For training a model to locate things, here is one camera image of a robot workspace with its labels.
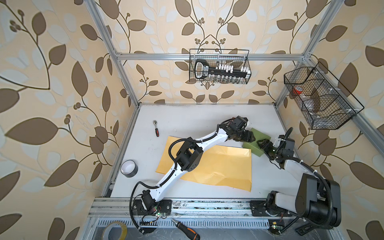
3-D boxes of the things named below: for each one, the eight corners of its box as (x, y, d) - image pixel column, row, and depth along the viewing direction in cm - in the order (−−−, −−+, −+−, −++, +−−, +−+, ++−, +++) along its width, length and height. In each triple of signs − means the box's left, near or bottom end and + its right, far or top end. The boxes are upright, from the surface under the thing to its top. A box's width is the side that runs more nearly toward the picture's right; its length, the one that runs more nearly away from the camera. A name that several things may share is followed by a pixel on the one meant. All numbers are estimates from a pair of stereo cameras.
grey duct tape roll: (121, 177, 88) (117, 174, 83) (126, 163, 93) (122, 159, 89) (136, 177, 88) (133, 174, 83) (140, 163, 93) (137, 159, 89)
